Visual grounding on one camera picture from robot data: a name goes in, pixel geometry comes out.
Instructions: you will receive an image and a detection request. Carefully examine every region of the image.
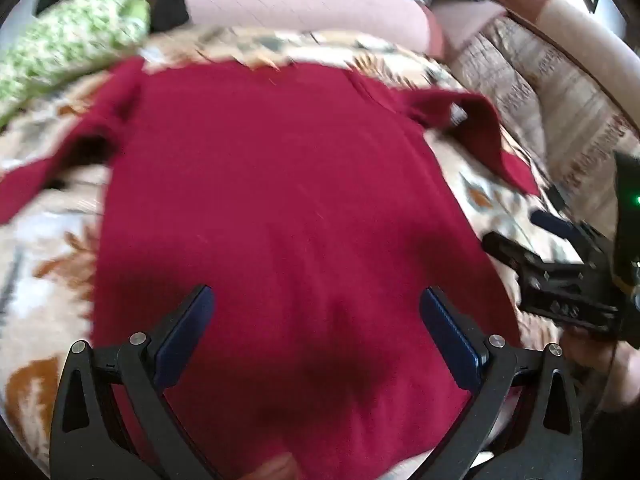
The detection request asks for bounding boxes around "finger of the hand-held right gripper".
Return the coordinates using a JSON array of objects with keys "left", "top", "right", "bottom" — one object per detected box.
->
[
  {"left": 530, "top": 209, "right": 613, "bottom": 266},
  {"left": 481, "top": 231, "right": 623, "bottom": 335}
]

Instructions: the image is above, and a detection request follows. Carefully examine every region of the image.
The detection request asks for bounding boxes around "green patterned pillow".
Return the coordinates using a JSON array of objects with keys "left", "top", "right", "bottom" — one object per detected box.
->
[{"left": 0, "top": 0, "right": 153, "bottom": 128}]

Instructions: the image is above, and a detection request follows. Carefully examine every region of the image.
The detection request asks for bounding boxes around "beige bolster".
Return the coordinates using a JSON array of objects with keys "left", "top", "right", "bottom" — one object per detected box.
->
[{"left": 492, "top": 0, "right": 636, "bottom": 126}]

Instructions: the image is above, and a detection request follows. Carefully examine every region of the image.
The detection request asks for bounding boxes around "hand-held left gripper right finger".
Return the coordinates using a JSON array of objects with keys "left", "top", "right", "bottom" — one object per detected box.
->
[{"left": 419, "top": 286, "right": 586, "bottom": 480}]

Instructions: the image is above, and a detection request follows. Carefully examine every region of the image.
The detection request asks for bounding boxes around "dark red sweater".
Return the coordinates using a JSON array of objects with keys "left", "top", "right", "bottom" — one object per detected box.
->
[{"left": 0, "top": 55, "right": 543, "bottom": 480}]

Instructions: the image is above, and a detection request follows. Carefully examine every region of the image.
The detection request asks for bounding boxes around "person's right hand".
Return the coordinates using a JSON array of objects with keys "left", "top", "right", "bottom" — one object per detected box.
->
[{"left": 560, "top": 332, "right": 640, "bottom": 411}]

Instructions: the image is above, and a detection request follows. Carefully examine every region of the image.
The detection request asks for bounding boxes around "leaf print fleece blanket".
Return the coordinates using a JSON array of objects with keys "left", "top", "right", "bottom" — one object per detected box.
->
[{"left": 0, "top": 25, "right": 601, "bottom": 480}]

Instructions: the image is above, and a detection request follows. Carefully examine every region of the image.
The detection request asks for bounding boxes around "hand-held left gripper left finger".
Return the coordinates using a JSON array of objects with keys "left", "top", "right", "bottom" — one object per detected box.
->
[{"left": 49, "top": 285, "right": 218, "bottom": 480}]

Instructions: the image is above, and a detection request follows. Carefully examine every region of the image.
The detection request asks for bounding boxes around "pink mattress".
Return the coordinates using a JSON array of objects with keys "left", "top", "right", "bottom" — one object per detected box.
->
[{"left": 182, "top": 0, "right": 511, "bottom": 58}]

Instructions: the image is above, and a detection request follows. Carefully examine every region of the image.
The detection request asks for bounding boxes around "printed patterned cloth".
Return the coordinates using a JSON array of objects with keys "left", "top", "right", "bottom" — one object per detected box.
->
[{"left": 457, "top": 15, "right": 640, "bottom": 231}]

